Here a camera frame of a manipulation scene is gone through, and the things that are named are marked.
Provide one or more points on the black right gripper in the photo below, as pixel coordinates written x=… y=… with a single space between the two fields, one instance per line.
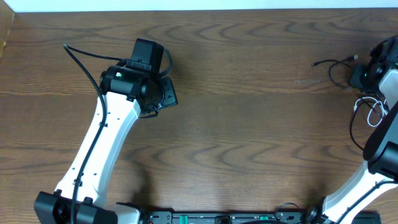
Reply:
x=356 y=78

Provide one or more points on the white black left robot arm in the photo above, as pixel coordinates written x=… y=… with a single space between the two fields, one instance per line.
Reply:
x=135 y=88

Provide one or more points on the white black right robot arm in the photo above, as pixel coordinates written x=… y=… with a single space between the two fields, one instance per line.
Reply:
x=378 y=172

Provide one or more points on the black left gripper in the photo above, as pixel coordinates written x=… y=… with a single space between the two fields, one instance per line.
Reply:
x=170 y=92

